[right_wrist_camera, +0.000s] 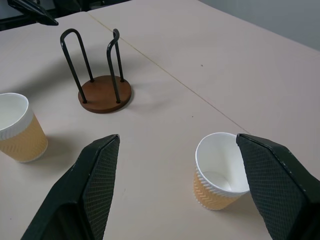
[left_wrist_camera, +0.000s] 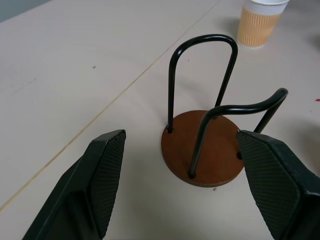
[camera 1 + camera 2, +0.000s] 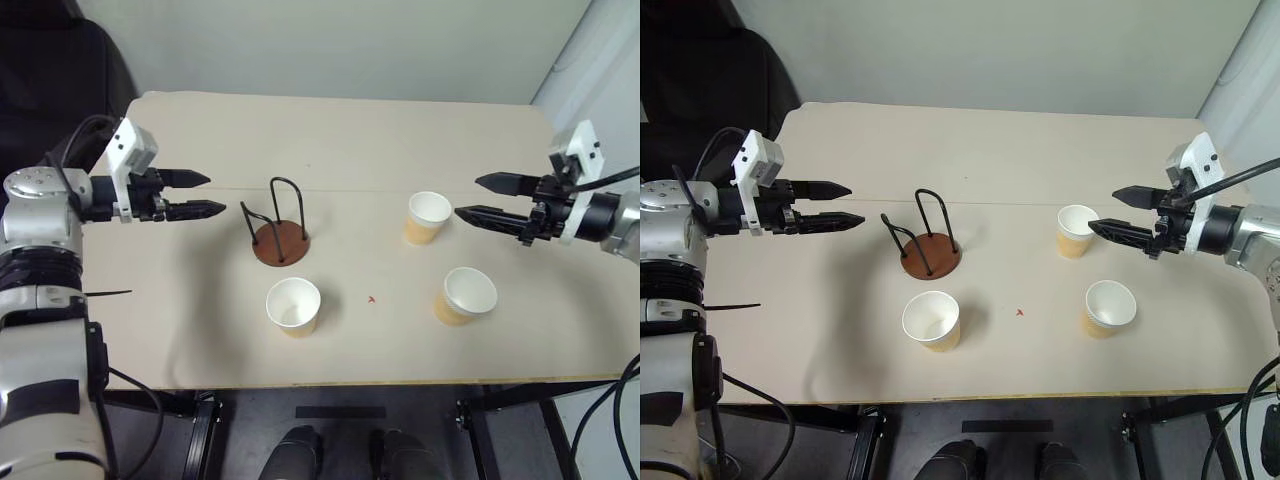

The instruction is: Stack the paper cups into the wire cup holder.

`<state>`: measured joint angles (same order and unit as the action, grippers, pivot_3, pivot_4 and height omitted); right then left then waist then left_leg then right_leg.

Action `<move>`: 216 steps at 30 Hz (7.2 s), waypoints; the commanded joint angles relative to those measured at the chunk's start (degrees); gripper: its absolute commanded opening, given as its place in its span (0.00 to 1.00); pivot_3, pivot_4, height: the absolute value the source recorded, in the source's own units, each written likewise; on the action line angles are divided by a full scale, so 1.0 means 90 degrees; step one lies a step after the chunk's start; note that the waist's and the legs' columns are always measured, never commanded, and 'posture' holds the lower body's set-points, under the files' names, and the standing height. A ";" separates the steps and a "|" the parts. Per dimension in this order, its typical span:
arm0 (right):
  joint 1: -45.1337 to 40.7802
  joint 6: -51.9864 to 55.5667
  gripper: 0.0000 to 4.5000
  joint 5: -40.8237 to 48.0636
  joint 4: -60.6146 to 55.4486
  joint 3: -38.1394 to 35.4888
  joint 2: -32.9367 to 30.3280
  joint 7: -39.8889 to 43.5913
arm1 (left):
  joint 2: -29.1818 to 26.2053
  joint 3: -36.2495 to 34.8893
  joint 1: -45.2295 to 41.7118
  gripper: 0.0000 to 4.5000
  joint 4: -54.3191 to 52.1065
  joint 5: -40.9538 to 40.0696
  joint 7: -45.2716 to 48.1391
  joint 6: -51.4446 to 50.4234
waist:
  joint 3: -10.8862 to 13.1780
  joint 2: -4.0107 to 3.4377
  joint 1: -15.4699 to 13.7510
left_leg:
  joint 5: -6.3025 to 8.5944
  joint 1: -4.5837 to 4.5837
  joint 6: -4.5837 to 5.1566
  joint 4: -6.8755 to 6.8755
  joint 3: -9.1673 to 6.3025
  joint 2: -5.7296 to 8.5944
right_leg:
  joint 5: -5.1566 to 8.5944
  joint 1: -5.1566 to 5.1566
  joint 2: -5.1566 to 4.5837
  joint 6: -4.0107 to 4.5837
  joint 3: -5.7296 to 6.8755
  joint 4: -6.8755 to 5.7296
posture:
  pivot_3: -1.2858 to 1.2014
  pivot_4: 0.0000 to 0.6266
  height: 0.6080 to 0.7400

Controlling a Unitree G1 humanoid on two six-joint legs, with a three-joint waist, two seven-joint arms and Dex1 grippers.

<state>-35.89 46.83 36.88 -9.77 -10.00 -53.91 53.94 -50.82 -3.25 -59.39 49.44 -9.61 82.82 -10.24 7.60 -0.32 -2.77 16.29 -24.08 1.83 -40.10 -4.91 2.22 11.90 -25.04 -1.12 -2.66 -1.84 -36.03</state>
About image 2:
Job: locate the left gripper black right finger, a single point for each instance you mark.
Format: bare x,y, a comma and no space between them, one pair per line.
275,180

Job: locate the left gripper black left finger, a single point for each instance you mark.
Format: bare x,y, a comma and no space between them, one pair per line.
100,180

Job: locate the ribbed tan paper cup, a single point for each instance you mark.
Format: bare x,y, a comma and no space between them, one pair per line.
255,25

